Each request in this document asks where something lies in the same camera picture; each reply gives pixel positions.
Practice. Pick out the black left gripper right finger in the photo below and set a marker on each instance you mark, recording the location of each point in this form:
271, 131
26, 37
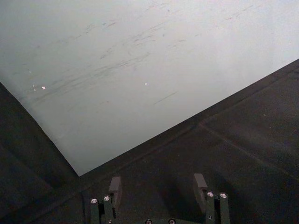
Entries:
210, 205

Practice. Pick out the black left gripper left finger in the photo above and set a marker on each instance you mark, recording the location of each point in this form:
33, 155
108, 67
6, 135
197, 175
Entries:
108, 207

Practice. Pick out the black table cloth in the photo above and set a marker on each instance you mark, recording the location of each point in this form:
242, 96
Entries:
210, 144

